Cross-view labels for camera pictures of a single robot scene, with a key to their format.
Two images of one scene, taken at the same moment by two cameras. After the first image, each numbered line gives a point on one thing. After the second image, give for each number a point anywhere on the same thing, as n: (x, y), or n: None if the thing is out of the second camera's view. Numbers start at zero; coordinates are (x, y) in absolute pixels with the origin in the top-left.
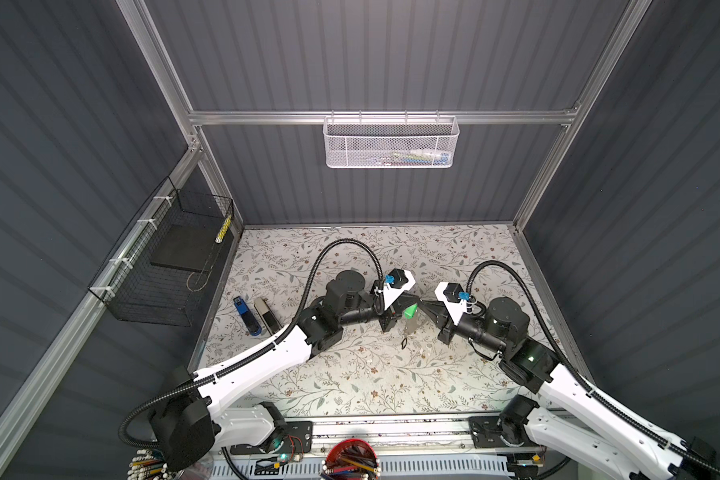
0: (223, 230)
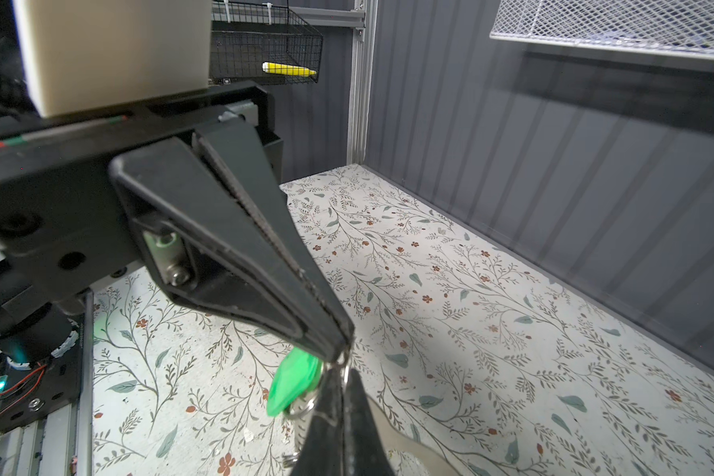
0: (287, 69)
